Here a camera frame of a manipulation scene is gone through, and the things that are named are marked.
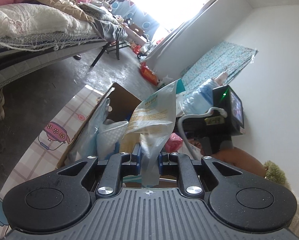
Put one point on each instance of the bed with quilts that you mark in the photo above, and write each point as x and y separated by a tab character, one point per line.
37	33

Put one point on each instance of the pink plastic bag roll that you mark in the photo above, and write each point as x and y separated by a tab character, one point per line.
173	144

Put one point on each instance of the bag of blue masks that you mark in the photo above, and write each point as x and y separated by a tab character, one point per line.
85	144

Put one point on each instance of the brown cardboard box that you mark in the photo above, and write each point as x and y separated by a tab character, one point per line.
121	106

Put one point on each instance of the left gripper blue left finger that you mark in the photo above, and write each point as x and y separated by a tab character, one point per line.
115	169

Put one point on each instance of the blue white fluffy towel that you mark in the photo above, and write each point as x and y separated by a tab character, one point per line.
109	138

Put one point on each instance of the low table with items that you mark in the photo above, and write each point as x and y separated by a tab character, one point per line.
135	34

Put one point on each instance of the clear printed plastic pouch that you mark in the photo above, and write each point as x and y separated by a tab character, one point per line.
151	125

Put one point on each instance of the person right hand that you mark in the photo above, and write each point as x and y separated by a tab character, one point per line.
242	160

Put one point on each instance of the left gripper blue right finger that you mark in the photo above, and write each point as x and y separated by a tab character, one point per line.
180	166

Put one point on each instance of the plaid patterned tablecloth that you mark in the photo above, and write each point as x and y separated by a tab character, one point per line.
46	150

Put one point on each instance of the red orange snack bag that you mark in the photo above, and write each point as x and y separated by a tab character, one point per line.
148	74

